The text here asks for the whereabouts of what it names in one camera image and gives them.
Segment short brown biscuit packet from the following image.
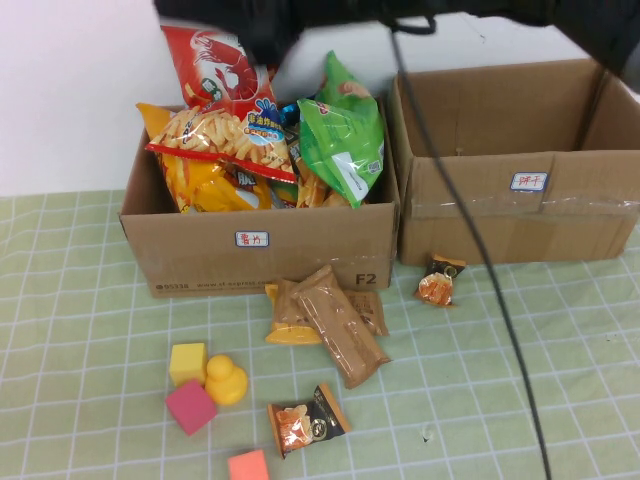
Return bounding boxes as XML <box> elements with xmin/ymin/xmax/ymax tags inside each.
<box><xmin>344</xmin><ymin>291</ymin><xmax>390</xmax><ymax>337</ymax></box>

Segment large green chip bag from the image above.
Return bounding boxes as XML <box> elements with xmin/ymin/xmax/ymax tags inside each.
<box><xmin>296</xmin><ymin>97</ymin><xmax>387</xmax><ymax>210</ymax></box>

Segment green checked tablecloth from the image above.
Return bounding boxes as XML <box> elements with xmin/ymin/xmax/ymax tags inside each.
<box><xmin>0</xmin><ymin>188</ymin><xmax>640</xmax><ymax>480</ymax></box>

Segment red shrimp stick bag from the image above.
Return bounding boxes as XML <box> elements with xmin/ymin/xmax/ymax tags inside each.
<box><xmin>144</xmin><ymin>24</ymin><xmax>299</xmax><ymax>184</ymax></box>

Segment white label with blue border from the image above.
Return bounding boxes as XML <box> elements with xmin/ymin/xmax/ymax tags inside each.
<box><xmin>509</xmin><ymin>172</ymin><xmax>550</xmax><ymax>193</ymax></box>
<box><xmin>235</xmin><ymin>230</ymin><xmax>270</xmax><ymax>248</ymax></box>

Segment printed cardboard box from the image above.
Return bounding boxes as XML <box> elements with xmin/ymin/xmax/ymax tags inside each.
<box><xmin>118</xmin><ymin>97</ymin><xmax>401</xmax><ymax>300</ymax></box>

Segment pink foam cube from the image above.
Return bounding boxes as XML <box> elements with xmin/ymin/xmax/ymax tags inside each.
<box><xmin>165</xmin><ymin>378</ymin><xmax>219</xmax><ymax>436</ymax></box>

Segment dark blue chip bag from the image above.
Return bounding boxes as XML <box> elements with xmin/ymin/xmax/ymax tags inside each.
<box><xmin>279</xmin><ymin>97</ymin><xmax>306</xmax><ymax>176</ymax></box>

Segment small green yellow snack bag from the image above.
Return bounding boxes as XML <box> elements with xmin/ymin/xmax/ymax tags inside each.
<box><xmin>269</xmin><ymin>182</ymin><xmax>301</xmax><ymax>207</ymax></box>

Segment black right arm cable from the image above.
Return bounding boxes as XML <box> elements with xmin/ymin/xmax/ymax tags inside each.
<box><xmin>387</xmin><ymin>14</ymin><xmax>554</xmax><ymax>480</ymax></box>

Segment yellow orange chip bag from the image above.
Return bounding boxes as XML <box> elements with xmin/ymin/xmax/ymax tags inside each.
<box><xmin>136</xmin><ymin>102</ymin><xmax>275</xmax><ymax>214</ymax></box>

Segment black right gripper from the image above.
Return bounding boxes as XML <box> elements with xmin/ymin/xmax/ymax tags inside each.
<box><xmin>153</xmin><ymin>0</ymin><xmax>311</xmax><ymax>66</ymax></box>

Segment taped cardboard box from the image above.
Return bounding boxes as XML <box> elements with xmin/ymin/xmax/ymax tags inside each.
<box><xmin>389</xmin><ymin>58</ymin><xmax>640</xmax><ymax>267</ymax></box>

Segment orange crisps bag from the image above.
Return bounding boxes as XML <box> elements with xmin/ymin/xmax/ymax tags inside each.
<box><xmin>295</xmin><ymin>172</ymin><xmax>351</xmax><ymax>209</ymax></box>

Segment yellow foam cube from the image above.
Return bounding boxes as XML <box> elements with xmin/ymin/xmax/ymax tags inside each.
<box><xmin>169</xmin><ymin>342</ymin><xmax>209</xmax><ymax>388</ymax></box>

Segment green snack bag with chips picture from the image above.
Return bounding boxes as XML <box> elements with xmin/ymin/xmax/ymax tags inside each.
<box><xmin>318</xmin><ymin>49</ymin><xmax>379</xmax><ymax>101</ymax></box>

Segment long brown biscuit packet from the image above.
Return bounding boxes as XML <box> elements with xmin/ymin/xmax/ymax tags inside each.
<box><xmin>289</xmin><ymin>264</ymin><xmax>393</xmax><ymax>390</ymax></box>

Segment orange foam block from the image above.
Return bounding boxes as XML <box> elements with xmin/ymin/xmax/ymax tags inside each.
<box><xmin>227</xmin><ymin>449</ymin><xmax>271</xmax><ymax>480</ymax></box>

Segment yellow snack packet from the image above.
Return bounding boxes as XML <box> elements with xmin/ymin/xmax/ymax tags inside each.
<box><xmin>264</xmin><ymin>282</ymin><xmax>324</xmax><ymax>346</ymax></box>

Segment black orange small snack packet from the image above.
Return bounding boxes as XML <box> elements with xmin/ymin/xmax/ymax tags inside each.
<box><xmin>267</xmin><ymin>383</ymin><xmax>352</xmax><ymax>460</ymax></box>
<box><xmin>413</xmin><ymin>253</ymin><xmax>467</xmax><ymax>308</ymax></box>

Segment yellow rubber duck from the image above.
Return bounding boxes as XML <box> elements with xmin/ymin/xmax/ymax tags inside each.
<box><xmin>204</xmin><ymin>354</ymin><xmax>250</xmax><ymax>406</ymax></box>

